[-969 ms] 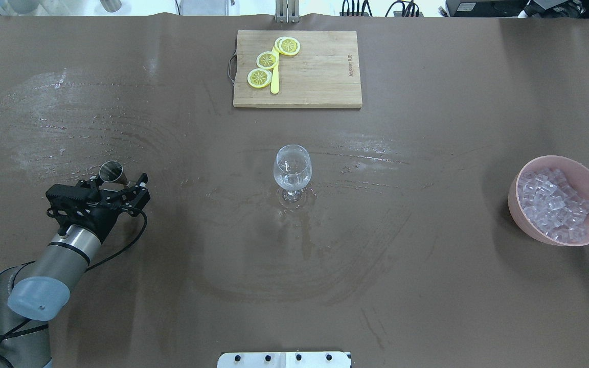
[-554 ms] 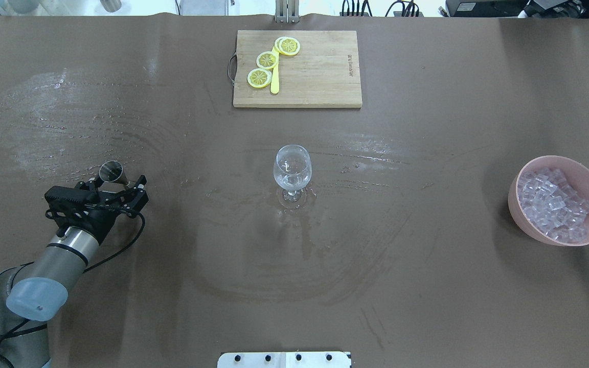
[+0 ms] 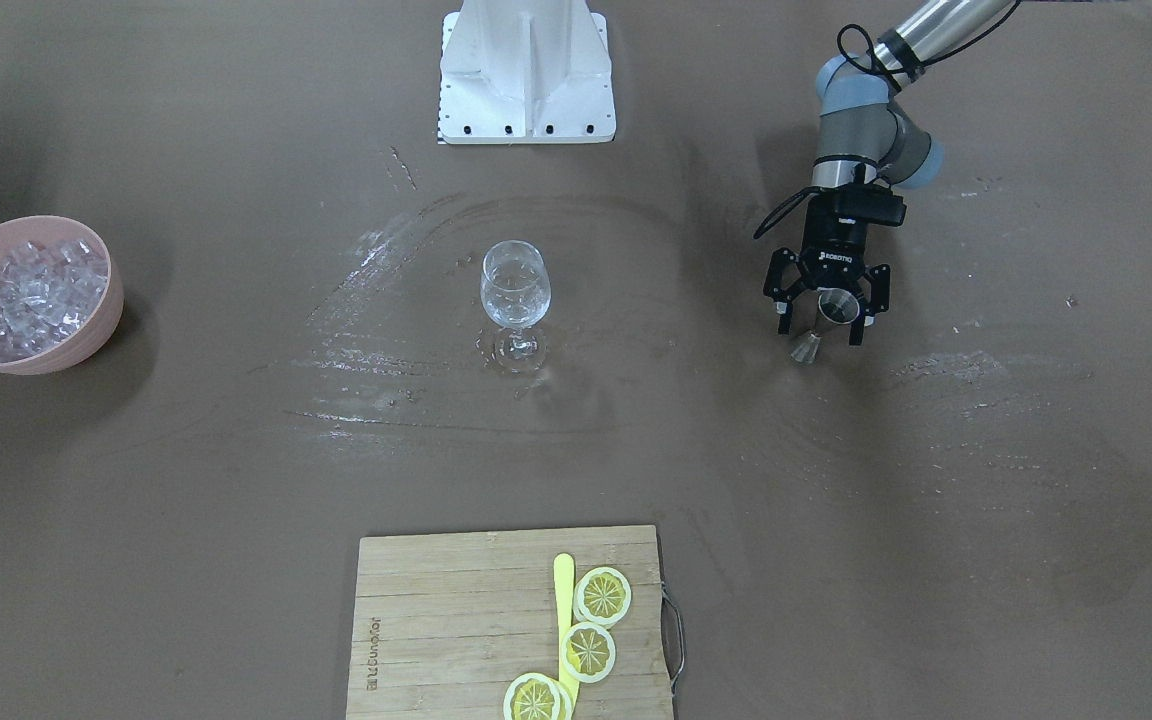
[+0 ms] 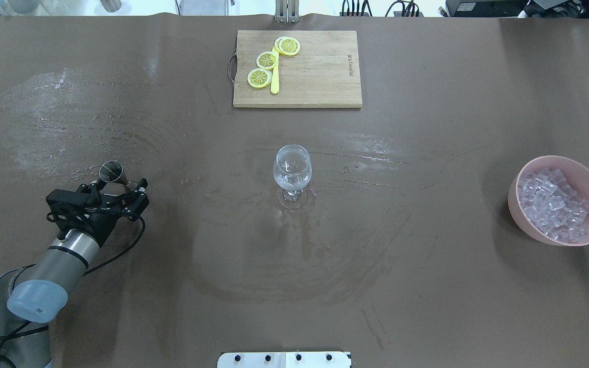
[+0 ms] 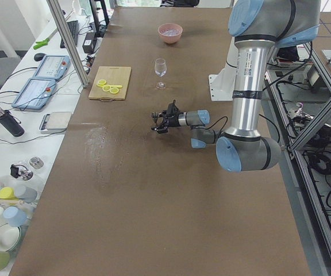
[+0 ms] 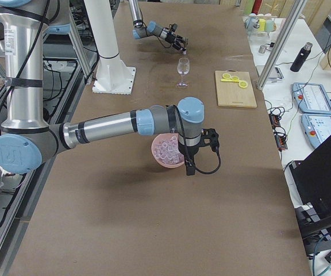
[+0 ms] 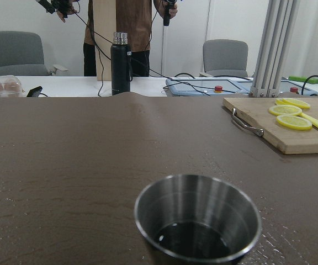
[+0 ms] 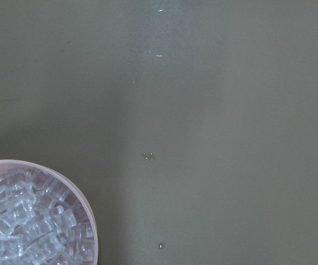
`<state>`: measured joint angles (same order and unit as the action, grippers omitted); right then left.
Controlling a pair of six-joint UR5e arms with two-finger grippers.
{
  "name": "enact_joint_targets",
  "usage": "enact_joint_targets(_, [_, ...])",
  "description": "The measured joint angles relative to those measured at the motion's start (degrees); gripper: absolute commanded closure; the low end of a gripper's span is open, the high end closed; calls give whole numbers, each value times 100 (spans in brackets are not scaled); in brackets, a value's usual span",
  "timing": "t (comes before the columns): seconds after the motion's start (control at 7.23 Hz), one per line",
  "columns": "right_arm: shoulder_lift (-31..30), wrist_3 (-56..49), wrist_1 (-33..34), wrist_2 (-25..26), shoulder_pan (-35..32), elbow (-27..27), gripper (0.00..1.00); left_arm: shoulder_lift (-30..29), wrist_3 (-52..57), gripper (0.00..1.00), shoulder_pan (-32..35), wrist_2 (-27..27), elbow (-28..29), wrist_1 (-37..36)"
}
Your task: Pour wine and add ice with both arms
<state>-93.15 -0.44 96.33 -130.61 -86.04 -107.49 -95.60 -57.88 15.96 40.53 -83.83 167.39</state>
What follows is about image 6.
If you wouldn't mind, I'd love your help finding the lemon slice near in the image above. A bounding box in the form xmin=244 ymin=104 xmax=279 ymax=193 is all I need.
xmin=238 ymin=81 xmax=248 ymax=88

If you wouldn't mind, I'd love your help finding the small steel cup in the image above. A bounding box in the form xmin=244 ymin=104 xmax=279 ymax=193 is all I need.
xmin=258 ymin=45 xmax=267 ymax=54

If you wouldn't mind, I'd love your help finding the yellow cup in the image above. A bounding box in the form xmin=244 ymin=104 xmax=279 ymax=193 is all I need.
xmin=257 ymin=18 xmax=266 ymax=32

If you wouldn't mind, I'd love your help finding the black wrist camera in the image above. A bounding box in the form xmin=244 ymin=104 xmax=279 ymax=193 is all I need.
xmin=184 ymin=160 xmax=195 ymax=176

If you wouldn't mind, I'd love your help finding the aluminium frame post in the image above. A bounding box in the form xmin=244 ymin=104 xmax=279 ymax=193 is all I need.
xmin=256 ymin=0 xmax=307 ymax=90

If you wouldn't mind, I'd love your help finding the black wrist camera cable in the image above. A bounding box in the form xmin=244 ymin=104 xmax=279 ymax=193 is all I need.
xmin=174 ymin=106 xmax=222 ymax=175

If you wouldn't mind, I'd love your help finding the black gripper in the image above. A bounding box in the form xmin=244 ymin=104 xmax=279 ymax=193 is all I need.
xmin=201 ymin=128 xmax=220 ymax=151
xmin=165 ymin=30 xmax=188 ymax=52

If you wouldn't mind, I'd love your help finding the light blue cup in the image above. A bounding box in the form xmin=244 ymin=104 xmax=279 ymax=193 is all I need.
xmin=245 ymin=14 xmax=259 ymax=32

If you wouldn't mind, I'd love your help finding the clear wine glass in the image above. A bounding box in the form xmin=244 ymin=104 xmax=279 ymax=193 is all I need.
xmin=177 ymin=57 xmax=190 ymax=88

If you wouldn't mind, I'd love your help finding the kitchen scale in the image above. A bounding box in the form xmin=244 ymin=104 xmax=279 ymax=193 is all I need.
xmin=256 ymin=66 xmax=284 ymax=83

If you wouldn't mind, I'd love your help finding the lemon slice far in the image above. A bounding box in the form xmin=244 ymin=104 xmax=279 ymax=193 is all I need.
xmin=222 ymin=73 xmax=231 ymax=79

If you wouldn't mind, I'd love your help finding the pink bowl of ice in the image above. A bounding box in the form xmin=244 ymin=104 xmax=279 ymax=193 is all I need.
xmin=151 ymin=133 xmax=184 ymax=168

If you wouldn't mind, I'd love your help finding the bamboo cutting board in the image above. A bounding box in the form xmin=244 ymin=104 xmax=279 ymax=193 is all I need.
xmin=215 ymin=71 xmax=257 ymax=108

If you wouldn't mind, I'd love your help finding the lemon slice middle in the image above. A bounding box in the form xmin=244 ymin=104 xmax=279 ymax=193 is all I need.
xmin=230 ymin=75 xmax=240 ymax=82

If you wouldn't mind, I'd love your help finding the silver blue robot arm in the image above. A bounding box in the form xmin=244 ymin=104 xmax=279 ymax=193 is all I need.
xmin=0 ymin=1 xmax=220 ymax=175
xmin=129 ymin=0 xmax=188 ymax=55

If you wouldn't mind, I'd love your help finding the teach pendant far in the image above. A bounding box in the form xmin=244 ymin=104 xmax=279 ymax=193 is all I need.
xmin=291 ymin=82 xmax=331 ymax=114

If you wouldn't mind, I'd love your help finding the black water bottle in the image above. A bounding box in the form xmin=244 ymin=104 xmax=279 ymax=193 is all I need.
xmin=290 ymin=42 xmax=313 ymax=72

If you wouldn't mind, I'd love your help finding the lemon slice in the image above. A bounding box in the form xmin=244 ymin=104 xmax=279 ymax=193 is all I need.
xmin=230 ymin=75 xmax=240 ymax=82
xmin=238 ymin=81 xmax=248 ymax=88
xmin=222 ymin=73 xmax=231 ymax=79

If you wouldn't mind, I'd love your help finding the teach pendant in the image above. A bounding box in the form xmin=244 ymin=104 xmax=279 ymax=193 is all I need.
xmin=291 ymin=82 xmax=331 ymax=114
xmin=301 ymin=113 xmax=331 ymax=149

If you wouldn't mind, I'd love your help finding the teach pendant near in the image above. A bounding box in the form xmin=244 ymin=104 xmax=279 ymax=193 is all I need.
xmin=301 ymin=113 xmax=331 ymax=149

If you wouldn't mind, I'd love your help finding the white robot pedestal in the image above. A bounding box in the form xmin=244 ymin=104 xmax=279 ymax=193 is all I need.
xmin=84 ymin=0 xmax=136 ymax=95

